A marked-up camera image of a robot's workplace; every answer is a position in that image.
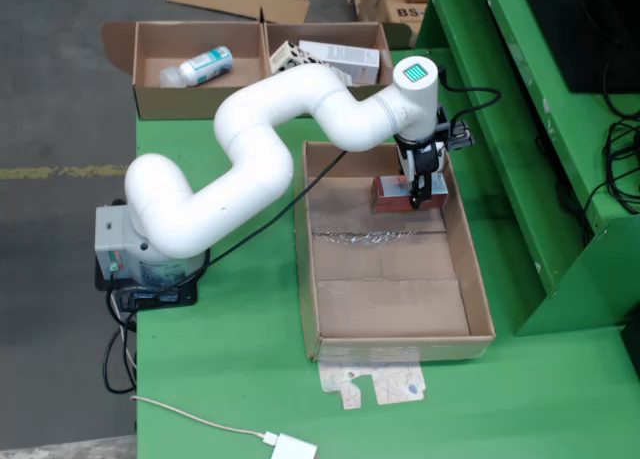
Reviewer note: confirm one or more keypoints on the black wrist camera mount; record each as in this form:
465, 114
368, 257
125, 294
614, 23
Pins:
460, 139

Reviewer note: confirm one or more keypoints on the shallow cardboard tray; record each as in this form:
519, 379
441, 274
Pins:
390, 304

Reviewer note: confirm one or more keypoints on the divided cardboard box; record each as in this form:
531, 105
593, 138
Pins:
160, 104

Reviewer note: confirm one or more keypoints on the black monitor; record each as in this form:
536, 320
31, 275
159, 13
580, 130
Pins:
575, 29

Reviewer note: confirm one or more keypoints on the long white carton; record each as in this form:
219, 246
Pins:
340, 56

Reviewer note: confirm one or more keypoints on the white bottle teal label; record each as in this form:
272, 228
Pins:
205, 66

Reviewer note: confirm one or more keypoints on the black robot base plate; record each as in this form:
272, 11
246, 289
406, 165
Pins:
185, 295

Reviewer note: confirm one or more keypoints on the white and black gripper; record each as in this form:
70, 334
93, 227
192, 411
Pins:
422, 159

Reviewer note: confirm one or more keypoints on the cardboard box BS print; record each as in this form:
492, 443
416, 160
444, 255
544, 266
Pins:
395, 21

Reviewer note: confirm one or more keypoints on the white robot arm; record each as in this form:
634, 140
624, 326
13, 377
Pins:
260, 109

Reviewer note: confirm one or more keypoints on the red white printed carton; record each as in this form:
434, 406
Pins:
387, 199

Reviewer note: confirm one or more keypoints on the cow print carton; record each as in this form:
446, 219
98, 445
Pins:
287, 56

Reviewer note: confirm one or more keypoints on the white power adapter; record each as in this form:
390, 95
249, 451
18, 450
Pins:
295, 449

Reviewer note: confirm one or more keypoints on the green metal rack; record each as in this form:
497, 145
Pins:
500, 129

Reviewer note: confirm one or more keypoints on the grey robot base box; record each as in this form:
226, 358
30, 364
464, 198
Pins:
107, 239

